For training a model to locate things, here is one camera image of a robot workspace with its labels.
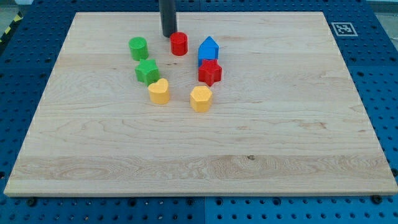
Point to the red cylinder block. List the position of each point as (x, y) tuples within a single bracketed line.
[(179, 43)]

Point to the green star block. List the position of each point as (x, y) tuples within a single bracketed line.
[(147, 71)]

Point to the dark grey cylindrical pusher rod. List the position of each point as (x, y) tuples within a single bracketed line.
[(168, 17)]

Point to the yellow heart block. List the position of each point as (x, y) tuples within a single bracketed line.
[(159, 91)]

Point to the yellow hexagon block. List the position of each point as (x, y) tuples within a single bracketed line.
[(201, 99)]

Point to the red star block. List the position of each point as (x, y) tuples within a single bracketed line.
[(209, 71)]

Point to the green cylinder block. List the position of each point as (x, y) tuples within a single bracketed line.
[(138, 48)]

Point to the light wooden board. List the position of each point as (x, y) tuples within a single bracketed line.
[(285, 120)]

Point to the blue house-shaped block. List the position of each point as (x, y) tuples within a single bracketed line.
[(208, 50)]

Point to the white fiducial marker tag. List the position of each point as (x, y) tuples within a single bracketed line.
[(344, 29)]

